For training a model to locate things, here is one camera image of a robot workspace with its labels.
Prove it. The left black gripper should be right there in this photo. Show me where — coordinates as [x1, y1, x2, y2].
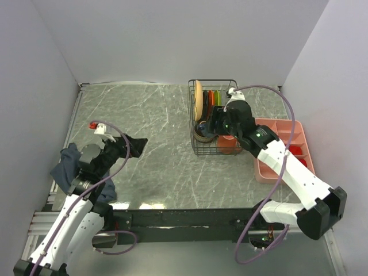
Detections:
[97, 132, 147, 177]

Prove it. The dark brown patterned bowl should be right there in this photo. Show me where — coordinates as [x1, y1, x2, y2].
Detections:
[193, 121, 216, 144]

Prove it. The orange mug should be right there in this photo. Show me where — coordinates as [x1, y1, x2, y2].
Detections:
[217, 135, 237, 154]

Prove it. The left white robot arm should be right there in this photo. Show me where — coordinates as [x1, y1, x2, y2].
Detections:
[13, 135, 148, 275]

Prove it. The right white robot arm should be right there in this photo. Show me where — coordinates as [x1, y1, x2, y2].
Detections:
[202, 100, 347, 240]

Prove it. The beige plate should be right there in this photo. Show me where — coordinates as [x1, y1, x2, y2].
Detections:
[194, 80, 203, 121]

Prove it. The black plate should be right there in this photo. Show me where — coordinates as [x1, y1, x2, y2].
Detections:
[201, 90, 209, 121]

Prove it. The orange plate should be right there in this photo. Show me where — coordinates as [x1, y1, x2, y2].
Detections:
[208, 90, 215, 111]

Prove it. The green plate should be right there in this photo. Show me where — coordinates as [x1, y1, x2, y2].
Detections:
[214, 90, 221, 106]

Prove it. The blue cloth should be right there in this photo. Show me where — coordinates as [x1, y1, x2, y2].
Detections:
[50, 143, 117, 203]

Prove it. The red item in tray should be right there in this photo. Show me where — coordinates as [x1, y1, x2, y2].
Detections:
[289, 145, 303, 155]
[299, 159, 308, 167]

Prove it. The black wire dish rack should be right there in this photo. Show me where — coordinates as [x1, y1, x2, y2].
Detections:
[187, 79, 243, 156]

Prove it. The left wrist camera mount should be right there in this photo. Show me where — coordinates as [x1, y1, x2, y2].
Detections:
[89, 122, 116, 143]

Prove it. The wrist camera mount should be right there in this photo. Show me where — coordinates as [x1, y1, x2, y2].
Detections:
[89, 122, 116, 143]
[224, 88, 247, 112]

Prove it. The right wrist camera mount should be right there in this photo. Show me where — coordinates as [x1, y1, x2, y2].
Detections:
[224, 88, 247, 112]

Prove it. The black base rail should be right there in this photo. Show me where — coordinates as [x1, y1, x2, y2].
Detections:
[79, 207, 291, 245]

